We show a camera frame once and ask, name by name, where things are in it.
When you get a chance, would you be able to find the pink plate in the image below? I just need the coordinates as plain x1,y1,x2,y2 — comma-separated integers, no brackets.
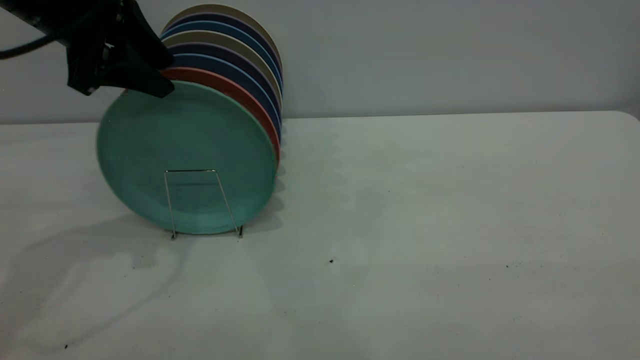
160,67,281,167

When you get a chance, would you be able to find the navy blue plate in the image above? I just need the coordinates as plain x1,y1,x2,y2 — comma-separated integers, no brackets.
170,53,282,142

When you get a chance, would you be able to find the beige plate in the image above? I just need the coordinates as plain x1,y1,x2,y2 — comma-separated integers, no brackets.
170,30,283,101
164,4,283,71

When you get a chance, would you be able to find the teal blue plate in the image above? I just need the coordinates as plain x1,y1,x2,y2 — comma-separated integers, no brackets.
160,20,283,87

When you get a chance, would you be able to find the dark purple plate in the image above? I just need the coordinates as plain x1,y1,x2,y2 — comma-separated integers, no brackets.
166,12,283,76
167,42,283,117

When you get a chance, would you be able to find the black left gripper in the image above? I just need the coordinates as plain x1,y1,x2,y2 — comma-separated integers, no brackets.
64,0,175,99

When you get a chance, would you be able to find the metal wire plate rack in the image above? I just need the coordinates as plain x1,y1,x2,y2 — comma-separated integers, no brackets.
163,169,245,240

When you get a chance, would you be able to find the green plate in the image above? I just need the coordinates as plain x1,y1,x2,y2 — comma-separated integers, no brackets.
96,80,278,236

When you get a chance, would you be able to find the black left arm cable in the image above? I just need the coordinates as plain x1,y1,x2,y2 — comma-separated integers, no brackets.
0,36,57,61

